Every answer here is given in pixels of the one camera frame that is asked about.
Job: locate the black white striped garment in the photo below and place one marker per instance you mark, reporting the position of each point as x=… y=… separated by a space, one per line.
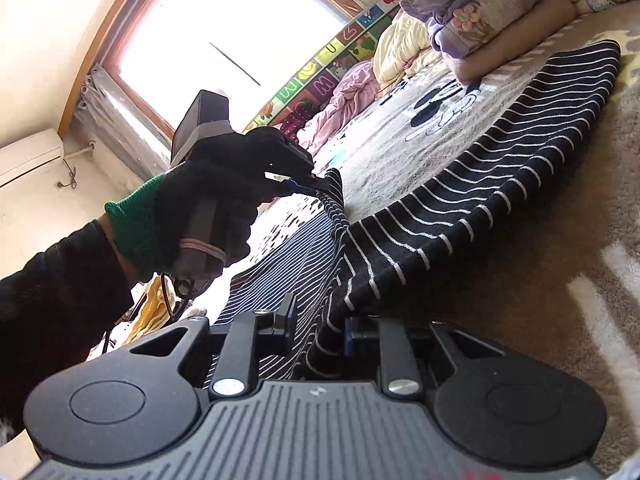
x=337 y=269

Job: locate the black sleeved left forearm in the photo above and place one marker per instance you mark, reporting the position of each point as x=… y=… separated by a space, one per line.
x=56 y=309

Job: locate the folded purple flower blanket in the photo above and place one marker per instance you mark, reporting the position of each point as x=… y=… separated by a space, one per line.
x=460 y=27

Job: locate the grey window curtain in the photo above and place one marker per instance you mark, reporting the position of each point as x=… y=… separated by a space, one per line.
x=108 y=113

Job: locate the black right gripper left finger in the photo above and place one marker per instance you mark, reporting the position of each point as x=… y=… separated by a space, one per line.
x=240 y=345

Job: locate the cream quilted duvet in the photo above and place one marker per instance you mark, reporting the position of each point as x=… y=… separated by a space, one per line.
x=404 y=49

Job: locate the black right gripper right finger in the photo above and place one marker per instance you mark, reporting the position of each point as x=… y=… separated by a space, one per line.
x=379 y=349

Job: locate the wooden framed window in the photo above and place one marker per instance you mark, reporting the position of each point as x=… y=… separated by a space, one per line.
x=167 y=50

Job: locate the grey cream spotted blanket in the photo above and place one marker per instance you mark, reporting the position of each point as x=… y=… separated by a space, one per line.
x=558 y=279

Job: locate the brown pillow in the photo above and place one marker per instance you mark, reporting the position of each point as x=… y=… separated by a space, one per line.
x=545 y=19

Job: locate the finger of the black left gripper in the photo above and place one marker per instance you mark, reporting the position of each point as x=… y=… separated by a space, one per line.
x=307 y=187

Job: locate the black gloved left hand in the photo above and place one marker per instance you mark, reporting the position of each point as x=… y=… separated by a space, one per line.
x=149 y=223

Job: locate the pink crumpled garment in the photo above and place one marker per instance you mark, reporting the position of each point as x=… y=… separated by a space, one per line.
x=355 y=92

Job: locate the colourful alphabet play mat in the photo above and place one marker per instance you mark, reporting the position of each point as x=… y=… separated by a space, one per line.
x=312 y=86

